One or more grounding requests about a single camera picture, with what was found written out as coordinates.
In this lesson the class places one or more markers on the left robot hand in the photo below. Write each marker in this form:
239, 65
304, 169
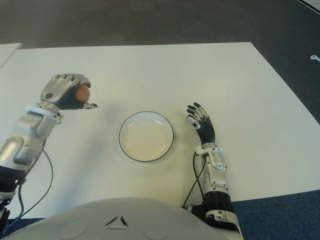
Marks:
57, 90

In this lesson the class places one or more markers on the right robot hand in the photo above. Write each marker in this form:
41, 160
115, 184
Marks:
207, 132

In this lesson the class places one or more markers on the red yellow apple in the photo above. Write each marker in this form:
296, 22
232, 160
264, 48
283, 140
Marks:
83, 94

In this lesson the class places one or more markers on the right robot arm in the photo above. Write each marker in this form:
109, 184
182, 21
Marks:
217, 175

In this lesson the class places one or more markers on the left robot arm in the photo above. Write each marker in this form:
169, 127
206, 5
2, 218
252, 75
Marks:
27, 135

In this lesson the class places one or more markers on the white plate black rim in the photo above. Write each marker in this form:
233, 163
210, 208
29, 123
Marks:
146, 140

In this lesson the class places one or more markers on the white side table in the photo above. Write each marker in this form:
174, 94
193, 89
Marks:
6, 52

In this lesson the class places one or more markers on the small white earbud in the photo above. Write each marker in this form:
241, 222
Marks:
313, 57

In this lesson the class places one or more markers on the grey robot torso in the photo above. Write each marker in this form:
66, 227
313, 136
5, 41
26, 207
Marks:
112, 225

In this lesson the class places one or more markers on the white furniture edge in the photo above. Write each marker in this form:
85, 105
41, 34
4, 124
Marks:
315, 2

